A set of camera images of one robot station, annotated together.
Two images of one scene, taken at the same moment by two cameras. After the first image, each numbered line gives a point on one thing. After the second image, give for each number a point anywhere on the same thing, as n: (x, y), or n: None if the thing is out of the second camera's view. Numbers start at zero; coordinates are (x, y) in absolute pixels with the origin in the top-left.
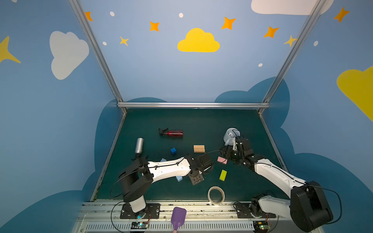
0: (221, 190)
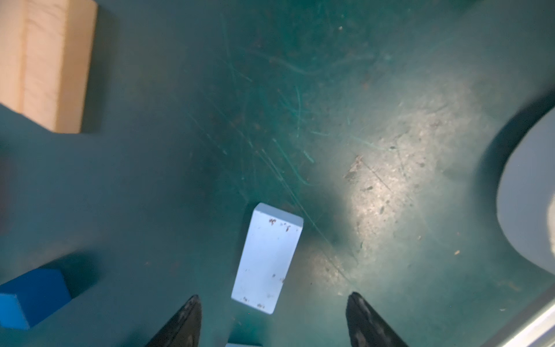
0: (526, 194)
